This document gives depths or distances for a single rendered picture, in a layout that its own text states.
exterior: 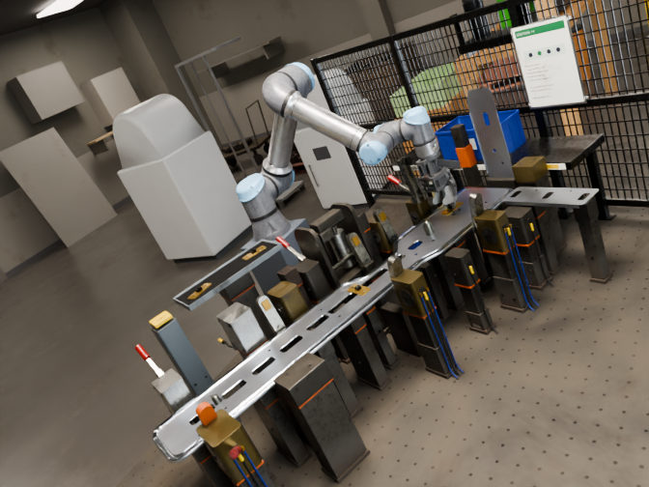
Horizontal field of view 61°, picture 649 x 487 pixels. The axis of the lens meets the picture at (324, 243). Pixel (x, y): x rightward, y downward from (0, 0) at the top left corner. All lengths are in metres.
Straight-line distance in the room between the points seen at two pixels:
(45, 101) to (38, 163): 1.03
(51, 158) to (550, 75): 8.82
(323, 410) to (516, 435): 0.48
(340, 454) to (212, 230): 4.21
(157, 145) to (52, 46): 5.95
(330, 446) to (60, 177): 8.91
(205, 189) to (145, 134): 0.75
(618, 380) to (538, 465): 0.32
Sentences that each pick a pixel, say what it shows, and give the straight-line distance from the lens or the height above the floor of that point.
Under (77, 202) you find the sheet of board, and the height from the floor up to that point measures 0.51.
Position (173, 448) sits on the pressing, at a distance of 1.50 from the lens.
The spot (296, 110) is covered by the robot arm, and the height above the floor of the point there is 1.53.
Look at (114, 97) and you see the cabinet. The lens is 10.95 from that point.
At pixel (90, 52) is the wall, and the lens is 11.44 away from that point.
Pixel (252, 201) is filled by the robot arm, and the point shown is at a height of 1.27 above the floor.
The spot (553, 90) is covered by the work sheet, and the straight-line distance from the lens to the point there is 2.21.
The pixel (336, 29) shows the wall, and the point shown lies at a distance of 9.37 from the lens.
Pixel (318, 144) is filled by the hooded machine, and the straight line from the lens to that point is 5.11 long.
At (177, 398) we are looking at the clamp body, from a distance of 1.64.
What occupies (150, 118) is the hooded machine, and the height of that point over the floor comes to 1.48.
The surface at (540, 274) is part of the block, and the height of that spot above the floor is 0.75.
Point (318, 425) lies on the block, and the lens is 1.48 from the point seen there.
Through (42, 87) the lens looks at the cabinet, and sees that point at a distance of 10.37.
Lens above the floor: 1.79
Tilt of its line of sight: 22 degrees down
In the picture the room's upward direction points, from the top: 24 degrees counter-clockwise
